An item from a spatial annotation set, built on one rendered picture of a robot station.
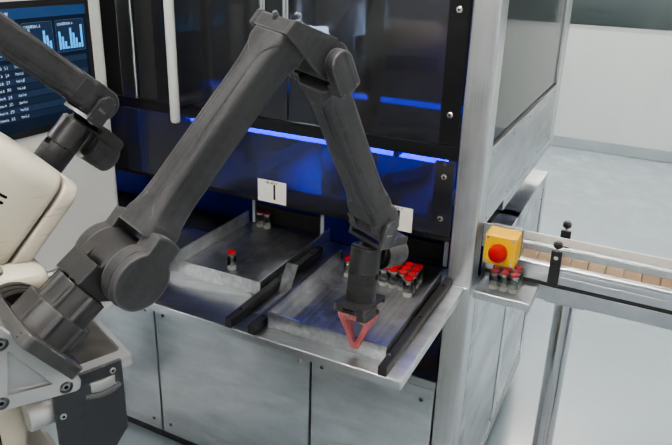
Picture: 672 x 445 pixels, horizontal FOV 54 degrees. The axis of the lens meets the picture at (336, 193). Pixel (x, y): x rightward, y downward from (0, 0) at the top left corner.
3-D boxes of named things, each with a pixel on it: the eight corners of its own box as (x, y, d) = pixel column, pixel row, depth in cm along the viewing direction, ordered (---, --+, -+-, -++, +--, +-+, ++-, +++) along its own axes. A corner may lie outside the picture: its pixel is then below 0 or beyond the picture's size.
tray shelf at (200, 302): (233, 224, 189) (233, 218, 189) (472, 281, 161) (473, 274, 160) (110, 296, 149) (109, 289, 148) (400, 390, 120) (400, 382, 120)
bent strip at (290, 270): (287, 284, 153) (287, 261, 151) (298, 288, 151) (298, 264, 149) (253, 312, 141) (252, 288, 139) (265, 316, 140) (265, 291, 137)
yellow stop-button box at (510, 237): (489, 250, 155) (493, 221, 152) (520, 257, 152) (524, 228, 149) (481, 262, 148) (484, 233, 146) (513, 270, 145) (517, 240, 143)
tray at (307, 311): (339, 262, 164) (339, 249, 163) (440, 286, 154) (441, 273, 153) (267, 327, 136) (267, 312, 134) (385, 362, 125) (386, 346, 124)
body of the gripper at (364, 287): (385, 304, 128) (389, 268, 126) (364, 320, 119) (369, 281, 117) (354, 296, 131) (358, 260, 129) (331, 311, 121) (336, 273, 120)
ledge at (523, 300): (487, 273, 165) (488, 266, 164) (540, 286, 160) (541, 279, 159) (472, 298, 153) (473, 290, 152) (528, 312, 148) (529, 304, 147)
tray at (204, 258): (247, 221, 187) (247, 210, 186) (330, 240, 176) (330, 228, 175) (168, 269, 158) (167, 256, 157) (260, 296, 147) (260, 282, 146)
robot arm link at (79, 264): (46, 274, 79) (67, 295, 76) (108, 211, 82) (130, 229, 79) (93, 308, 86) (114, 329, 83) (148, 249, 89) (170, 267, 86)
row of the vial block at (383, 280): (345, 273, 159) (346, 255, 157) (417, 290, 151) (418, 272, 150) (342, 276, 157) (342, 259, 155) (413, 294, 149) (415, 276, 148)
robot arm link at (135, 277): (262, -20, 88) (315, -5, 82) (310, 42, 99) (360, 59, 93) (58, 263, 82) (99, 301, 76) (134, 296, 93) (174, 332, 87)
